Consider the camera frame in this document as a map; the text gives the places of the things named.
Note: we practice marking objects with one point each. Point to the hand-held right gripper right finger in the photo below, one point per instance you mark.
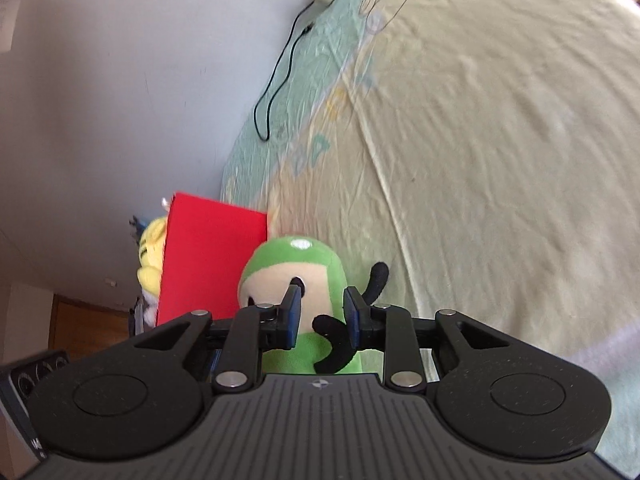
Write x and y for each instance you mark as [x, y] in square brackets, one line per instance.
[351, 318]

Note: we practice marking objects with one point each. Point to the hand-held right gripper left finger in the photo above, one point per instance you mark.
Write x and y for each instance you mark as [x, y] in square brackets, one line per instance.
[294, 316]

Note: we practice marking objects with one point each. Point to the red box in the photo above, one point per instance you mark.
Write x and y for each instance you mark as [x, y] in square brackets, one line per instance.
[210, 250]

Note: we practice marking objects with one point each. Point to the wooden door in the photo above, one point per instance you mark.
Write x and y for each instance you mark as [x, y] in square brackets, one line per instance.
[85, 330]

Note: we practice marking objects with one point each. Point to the dark stand with paper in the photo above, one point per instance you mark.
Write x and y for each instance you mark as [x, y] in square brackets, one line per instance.
[135, 317]

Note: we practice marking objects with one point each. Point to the yellow plush tiger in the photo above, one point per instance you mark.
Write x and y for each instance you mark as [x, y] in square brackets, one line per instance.
[152, 255]

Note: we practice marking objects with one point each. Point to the green and yellow bed sheet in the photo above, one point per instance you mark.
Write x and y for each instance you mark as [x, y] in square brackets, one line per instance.
[475, 160]

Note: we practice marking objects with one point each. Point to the white paper sheet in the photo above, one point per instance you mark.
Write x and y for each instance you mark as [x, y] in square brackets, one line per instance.
[7, 22]

